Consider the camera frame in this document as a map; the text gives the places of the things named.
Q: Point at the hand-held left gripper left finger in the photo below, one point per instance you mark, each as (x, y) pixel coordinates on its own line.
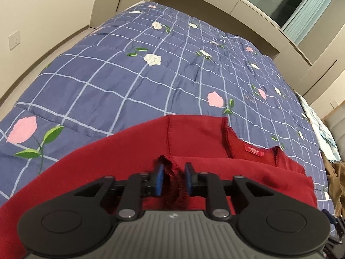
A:
(159, 179)

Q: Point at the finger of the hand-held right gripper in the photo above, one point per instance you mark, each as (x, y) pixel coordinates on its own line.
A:
(338, 229)

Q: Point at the blue floral checked quilt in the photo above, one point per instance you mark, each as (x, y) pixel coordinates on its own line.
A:
(113, 81)

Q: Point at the white wall socket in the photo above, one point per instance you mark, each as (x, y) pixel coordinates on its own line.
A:
(14, 39)

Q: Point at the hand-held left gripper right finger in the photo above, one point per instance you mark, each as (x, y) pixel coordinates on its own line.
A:
(189, 179)

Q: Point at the light blue white cloth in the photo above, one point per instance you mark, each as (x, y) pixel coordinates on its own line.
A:
(323, 132)

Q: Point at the brown cloth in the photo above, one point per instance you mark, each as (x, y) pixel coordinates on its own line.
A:
(337, 183)

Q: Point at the red sweater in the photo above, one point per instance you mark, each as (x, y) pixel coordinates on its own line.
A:
(129, 151)

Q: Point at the light blue curtain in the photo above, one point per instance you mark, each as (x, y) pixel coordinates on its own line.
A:
(310, 13)

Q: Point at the beige window bench cabinet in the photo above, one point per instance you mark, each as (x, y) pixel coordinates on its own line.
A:
(258, 29)

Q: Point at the small wall socket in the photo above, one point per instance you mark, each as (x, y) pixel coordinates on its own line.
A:
(334, 104)

